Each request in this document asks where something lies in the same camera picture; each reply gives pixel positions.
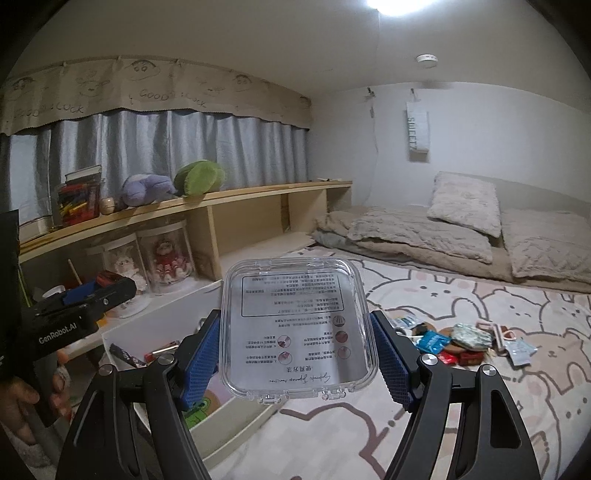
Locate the white hanging pouch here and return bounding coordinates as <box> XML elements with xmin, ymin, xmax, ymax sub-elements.
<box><xmin>405</xmin><ymin>102</ymin><xmax>431</xmax><ymax>162</ymax></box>

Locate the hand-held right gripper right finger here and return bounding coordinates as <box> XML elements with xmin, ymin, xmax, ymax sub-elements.
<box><xmin>369</xmin><ymin>310</ymin><xmax>539</xmax><ymax>480</ymax></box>

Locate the white storage box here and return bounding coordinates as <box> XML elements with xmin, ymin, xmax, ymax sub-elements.
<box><xmin>99</xmin><ymin>278</ymin><xmax>296</xmax><ymax>467</ymax></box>

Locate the purple plush toy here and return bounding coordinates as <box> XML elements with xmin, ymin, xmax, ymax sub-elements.
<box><xmin>115</xmin><ymin>173</ymin><xmax>178</xmax><ymax>208</ymax></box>

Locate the white doll in clear case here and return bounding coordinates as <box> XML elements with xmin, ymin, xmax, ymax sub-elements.
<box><xmin>88</xmin><ymin>233</ymin><xmax>148</xmax><ymax>319</ymax></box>

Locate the person's left hand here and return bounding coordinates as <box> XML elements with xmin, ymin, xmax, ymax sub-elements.
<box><xmin>0</xmin><ymin>351</ymin><xmax>73</xmax><ymax>445</ymax></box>

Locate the clear plastic case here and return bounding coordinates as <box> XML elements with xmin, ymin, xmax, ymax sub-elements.
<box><xmin>219</xmin><ymin>257</ymin><xmax>380</xmax><ymax>408</ymax></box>

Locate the black printed packet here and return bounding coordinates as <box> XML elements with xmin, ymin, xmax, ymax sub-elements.
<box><xmin>110</xmin><ymin>344</ymin><xmax>148</xmax><ymax>368</ymax></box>

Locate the grey curtain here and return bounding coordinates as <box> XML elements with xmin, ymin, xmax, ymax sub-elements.
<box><xmin>0</xmin><ymin>110</ymin><xmax>310</xmax><ymax>236</ymax></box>

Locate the fluffy beige pillow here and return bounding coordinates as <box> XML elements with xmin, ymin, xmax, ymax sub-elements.
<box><xmin>427</xmin><ymin>172</ymin><xmax>502</xmax><ymax>238</ymax></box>

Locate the beige headboard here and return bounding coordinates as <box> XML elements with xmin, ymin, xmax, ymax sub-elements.
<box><xmin>436</xmin><ymin>172</ymin><xmax>591</xmax><ymax>215</ymax></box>

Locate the green and white packet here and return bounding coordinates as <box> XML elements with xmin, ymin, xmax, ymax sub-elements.
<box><xmin>450</xmin><ymin>323</ymin><xmax>492</xmax><ymax>349</ymax></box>

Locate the ceiling light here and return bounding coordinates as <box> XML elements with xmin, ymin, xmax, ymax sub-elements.
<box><xmin>365</xmin><ymin>0</ymin><xmax>428</xmax><ymax>17</ymax></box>

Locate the dark book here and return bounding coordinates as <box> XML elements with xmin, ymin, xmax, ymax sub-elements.
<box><xmin>65</xmin><ymin>165</ymin><xmax>103</xmax><ymax>184</ymax></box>

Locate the red doll in clear case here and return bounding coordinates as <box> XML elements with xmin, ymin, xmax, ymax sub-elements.
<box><xmin>136</xmin><ymin>222</ymin><xmax>197</xmax><ymax>295</ymax></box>

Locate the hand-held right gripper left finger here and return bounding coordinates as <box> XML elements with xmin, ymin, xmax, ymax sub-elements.
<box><xmin>55</xmin><ymin>309</ymin><xmax>222</xmax><ymax>480</ymax></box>

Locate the red lighter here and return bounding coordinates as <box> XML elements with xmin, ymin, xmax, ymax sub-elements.
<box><xmin>144</xmin><ymin>340</ymin><xmax>181</xmax><ymax>363</ymax></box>

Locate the bear-printed bed sheet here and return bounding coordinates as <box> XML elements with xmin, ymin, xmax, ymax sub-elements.
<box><xmin>203</xmin><ymin>247</ymin><xmax>591</xmax><ymax>480</ymax></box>

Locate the clear container of crayons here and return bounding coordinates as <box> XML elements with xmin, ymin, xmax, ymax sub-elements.
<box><xmin>56</xmin><ymin>180</ymin><xmax>101</xmax><ymax>227</ymax></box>

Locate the folded beige knit blanket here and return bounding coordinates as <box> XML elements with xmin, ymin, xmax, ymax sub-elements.
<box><xmin>314</xmin><ymin>208</ymin><xmax>495</xmax><ymax>265</ymax></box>

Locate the blue foil packet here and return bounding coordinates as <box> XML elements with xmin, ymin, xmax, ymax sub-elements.
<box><xmin>417</xmin><ymin>331</ymin><xmax>451</xmax><ymax>355</ymax></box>

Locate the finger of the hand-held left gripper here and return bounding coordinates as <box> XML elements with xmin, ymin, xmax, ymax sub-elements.
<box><xmin>88</xmin><ymin>276</ymin><xmax>138</xmax><ymax>321</ymax></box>
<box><xmin>28</xmin><ymin>281</ymin><xmax>106</xmax><ymax>318</ymax></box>

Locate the wooden shelf unit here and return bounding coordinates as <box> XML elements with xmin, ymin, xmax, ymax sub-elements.
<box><xmin>18</xmin><ymin>181</ymin><xmax>354</xmax><ymax>365</ymax></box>

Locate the cable-knit beige pillow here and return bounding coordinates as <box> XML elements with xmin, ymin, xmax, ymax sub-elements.
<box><xmin>501</xmin><ymin>209</ymin><xmax>591</xmax><ymax>282</ymax></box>

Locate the green plush toy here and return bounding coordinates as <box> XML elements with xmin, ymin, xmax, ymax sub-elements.
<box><xmin>173</xmin><ymin>160</ymin><xmax>227</xmax><ymax>198</ymax></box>

